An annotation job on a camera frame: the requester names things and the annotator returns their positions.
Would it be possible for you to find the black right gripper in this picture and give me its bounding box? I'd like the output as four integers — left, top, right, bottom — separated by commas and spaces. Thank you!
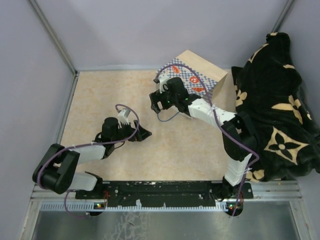
149, 86, 178, 114

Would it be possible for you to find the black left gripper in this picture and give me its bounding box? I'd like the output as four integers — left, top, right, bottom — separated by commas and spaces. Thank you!
111, 119, 152, 144

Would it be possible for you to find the blue checkered paper bag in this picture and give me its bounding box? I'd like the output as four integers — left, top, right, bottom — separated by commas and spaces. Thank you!
155, 50, 228, 102

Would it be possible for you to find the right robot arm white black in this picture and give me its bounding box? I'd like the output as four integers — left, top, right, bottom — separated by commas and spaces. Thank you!
149, 74, 260, 199

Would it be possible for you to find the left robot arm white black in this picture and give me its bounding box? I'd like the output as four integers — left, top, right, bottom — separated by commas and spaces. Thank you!
32, 117, 152, 199

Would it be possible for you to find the black floral blanket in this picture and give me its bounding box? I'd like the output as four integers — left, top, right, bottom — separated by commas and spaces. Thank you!
231, 32, 320, 182

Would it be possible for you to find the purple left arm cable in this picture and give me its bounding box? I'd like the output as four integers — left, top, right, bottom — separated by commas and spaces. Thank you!
34, 103, 140, 219

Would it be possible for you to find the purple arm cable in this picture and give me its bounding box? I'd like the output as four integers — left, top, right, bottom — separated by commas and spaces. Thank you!
155, 64, 261, 217
34, 103, 140, 219

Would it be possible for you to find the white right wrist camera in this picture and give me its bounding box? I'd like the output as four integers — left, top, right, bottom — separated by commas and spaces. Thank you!
153, 73, 170, 94

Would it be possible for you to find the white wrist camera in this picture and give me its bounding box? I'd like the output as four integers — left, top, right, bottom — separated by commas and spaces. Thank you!
153, 73, 170, 94
117, 108, 131, 126

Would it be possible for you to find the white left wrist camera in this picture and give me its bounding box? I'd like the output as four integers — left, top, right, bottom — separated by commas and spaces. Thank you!
117, 108, 131, 126

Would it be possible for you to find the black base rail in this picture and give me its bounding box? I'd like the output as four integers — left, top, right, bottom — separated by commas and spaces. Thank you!
75, 180, 240, 208

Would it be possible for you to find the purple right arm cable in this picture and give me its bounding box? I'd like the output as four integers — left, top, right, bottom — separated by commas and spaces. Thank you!
155, 64, 261, 217

